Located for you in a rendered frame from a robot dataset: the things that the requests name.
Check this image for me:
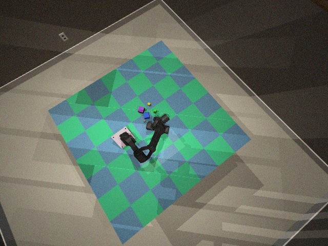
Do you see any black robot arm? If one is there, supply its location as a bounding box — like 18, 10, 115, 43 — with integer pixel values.
120, 114, 170, 163

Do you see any purple block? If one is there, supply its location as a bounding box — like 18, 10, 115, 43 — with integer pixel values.
138, 106, 145, 114

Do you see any blue cube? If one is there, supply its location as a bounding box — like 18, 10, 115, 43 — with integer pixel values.
144, 112, 150, 119

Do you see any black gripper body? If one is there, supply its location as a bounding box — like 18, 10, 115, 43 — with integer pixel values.
146, 122, 169, 134

